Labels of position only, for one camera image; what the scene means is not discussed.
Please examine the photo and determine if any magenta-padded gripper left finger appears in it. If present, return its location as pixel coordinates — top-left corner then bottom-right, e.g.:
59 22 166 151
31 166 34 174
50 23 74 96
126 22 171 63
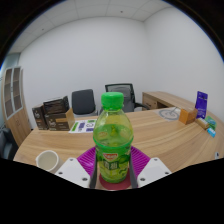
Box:
54 146 99 190

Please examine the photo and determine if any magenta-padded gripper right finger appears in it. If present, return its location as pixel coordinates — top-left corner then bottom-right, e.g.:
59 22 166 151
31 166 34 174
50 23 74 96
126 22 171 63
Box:
128 145 173 189

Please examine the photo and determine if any green drink bottle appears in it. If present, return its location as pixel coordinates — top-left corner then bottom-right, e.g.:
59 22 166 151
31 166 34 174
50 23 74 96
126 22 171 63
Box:
92 91 135 184

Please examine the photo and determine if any cream and brown mug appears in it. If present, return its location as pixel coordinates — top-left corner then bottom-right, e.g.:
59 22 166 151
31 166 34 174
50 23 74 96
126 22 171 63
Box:
35 149 64 174

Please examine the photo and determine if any dark box with tan flap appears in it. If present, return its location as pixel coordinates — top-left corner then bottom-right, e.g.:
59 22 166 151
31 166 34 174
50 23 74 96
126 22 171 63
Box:
44 107 76 132

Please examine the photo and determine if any clear round-printed sheet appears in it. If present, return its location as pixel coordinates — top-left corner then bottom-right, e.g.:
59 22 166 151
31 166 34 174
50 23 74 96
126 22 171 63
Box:
154 106 183 122

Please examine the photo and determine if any orange wooden box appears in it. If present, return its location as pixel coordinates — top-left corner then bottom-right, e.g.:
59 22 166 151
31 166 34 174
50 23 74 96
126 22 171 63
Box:
178 107 199 126

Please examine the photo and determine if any dark flat cardboard box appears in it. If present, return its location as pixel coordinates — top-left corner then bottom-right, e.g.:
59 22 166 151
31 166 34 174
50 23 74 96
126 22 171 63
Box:
42 95 71 116

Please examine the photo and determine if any small tan box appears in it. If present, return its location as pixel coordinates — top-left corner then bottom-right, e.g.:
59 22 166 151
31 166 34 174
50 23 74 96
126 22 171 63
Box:
195 117 211 130

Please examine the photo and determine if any blue packet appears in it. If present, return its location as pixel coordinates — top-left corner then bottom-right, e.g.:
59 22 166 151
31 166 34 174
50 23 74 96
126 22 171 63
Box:
206 127 217 138

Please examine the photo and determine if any wooden side desk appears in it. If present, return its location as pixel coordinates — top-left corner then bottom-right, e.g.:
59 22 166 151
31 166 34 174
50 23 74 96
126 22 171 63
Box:
141 91 201 112

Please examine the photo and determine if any green packet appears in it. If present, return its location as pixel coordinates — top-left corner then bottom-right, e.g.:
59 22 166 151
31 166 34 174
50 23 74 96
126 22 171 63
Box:
204 115 218 131

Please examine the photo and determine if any black mesh office chair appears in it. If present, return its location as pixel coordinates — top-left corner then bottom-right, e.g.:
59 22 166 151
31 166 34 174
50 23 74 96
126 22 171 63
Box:
99 82 150 114

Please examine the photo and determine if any purple standing sign card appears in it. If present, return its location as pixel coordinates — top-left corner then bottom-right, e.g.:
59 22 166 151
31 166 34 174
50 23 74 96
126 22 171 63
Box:
194 90 209 120

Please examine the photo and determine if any wooden shelf cabinet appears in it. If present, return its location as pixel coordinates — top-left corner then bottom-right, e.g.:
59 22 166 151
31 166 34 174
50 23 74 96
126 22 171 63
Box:
0 65 33 148

